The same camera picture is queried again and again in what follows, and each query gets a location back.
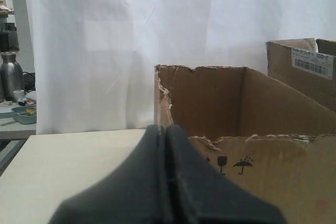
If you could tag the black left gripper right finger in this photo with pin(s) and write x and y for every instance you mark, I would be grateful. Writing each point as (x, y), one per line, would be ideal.
(200, 194)

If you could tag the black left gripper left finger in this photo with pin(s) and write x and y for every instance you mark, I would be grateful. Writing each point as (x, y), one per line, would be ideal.
(130, 194)

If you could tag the torn cardboard box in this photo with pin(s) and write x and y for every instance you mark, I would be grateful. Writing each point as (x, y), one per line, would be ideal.
(263, 135)

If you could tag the taped cardboard box with flaps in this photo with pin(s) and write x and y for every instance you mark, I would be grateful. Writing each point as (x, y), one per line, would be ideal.
(307, 65)

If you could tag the teal tray with flower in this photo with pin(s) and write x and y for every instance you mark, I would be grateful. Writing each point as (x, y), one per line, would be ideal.
(25, 114)

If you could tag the small white cup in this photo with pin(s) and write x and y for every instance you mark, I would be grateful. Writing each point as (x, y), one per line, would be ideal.
(19, 95)

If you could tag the white backdrop cloth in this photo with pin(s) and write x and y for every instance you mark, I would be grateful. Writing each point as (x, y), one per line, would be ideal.
(94, 59)

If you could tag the steel water bottle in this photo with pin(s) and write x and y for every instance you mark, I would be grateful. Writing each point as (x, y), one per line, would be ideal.
(11, 75)

